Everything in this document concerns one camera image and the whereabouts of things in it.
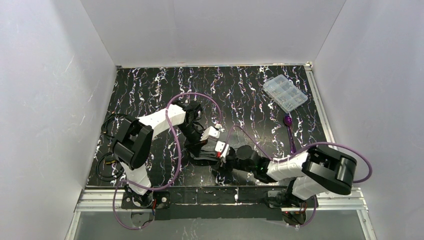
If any grey fabric napkin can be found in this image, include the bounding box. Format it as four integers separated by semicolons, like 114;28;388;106
192;139;230;162

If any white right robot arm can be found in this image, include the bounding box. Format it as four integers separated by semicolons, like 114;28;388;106
214;141;357;203

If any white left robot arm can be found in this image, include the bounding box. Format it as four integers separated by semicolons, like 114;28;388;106
111;100;222;196

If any purple metal spoon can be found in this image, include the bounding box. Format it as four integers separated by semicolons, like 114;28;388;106
283;114;296;155

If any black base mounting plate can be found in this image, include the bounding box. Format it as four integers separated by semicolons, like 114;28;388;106
117;185;318;226

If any clear plastic screw box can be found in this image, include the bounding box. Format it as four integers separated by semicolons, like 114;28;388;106
262;74;308;113

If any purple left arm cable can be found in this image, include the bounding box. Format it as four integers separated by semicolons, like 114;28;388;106
112;92;226;231

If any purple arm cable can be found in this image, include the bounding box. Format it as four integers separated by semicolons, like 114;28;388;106
112;92;226;231
216;124;373;229

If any upper black coiled cable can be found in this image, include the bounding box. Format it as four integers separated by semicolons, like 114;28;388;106
100;113;133;140

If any black coiled cable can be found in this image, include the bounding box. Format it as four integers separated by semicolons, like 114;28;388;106
95;151;125;182
100;113;133;140

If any lower black coiled cable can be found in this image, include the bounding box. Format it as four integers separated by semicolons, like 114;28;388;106
95;151;125;182

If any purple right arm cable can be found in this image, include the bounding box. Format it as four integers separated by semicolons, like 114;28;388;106
216;124;373;229

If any aluminium front frame rail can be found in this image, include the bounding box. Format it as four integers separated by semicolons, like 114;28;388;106
76;185;368;212

